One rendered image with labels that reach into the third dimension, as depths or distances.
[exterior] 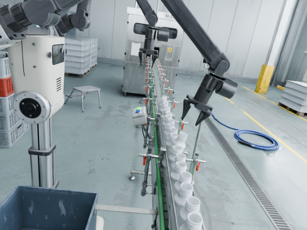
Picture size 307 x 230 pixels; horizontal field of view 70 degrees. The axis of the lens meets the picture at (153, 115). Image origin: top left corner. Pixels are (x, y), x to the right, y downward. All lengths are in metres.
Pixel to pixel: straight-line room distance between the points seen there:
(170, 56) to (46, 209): 4.90
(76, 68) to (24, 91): 6.38
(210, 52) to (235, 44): 11.01
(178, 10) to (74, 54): 6.72
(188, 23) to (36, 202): 0.89
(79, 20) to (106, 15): 9.96
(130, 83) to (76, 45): 2.46
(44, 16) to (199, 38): 0.51
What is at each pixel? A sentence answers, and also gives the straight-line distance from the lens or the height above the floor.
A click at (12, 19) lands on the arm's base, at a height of 1.55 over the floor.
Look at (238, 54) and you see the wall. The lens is 11.92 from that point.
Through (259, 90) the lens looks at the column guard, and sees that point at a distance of 9.66.
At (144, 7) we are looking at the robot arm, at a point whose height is 1.69.
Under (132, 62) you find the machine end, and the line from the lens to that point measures 5.53.
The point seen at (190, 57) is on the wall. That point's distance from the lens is 11.27.
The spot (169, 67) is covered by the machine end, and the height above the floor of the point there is 0.89.
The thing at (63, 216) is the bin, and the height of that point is 0.82.
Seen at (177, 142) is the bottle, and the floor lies 1.17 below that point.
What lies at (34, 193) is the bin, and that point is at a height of 0.92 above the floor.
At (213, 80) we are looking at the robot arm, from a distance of 0.84.
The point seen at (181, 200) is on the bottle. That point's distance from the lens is 0.69.
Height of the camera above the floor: 1.56
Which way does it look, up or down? 20 degrees down
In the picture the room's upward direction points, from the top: 8 degrees clockwise
